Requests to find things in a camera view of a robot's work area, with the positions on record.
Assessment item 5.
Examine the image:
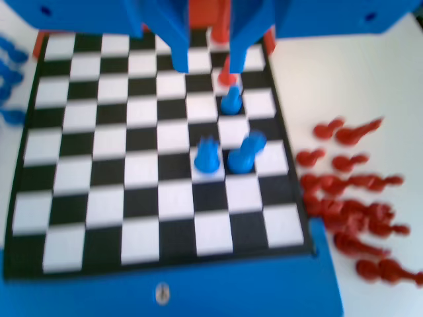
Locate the red board corner bracket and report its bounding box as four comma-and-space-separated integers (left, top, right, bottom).
262, 26, 277, 55
32, 31, 47, 60

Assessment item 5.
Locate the blue chess queen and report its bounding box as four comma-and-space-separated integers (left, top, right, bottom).
193, 137, 221, 176

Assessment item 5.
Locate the red camera mount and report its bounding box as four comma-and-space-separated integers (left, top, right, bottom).
188, 0, 212, 30

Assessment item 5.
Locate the red chess king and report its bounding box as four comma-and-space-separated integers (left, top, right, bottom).
210, 0, 231, 46

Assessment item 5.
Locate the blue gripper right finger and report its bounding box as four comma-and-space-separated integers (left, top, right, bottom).
230, 0, 276, 73

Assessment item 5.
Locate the blue chess pawn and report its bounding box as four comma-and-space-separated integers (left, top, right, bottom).
219, 84, 244, 116

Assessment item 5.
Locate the blue chess king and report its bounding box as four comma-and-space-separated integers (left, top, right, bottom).
227, 130, 268, 175

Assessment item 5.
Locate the red chess piece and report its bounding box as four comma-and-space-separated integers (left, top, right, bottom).
319, 174, 351, 197
343, 201, 396, 225
363, 219, 411, 238
320, 197, 346, 221
302, 194, 323, 215
332, 230, 391, 260
299, 173, 321, 195
356, 259, 381, 281

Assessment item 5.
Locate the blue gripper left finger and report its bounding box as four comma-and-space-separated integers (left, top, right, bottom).
145, 0, 190, 73

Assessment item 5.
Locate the red chess queen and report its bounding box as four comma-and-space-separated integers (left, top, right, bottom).
378, 259, 423, 287

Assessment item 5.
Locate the blue chess knight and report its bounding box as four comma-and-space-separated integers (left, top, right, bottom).
0, 34, 29, 63
0, 64, 24, 92

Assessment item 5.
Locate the silver plate screw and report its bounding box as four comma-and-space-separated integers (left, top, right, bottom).
154, 282, 171, 306

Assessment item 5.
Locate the blue chess bishop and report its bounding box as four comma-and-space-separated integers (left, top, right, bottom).
0, 110, 24, 128

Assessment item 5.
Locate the black white chessboard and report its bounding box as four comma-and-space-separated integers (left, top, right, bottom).
3, 28, 317, 281

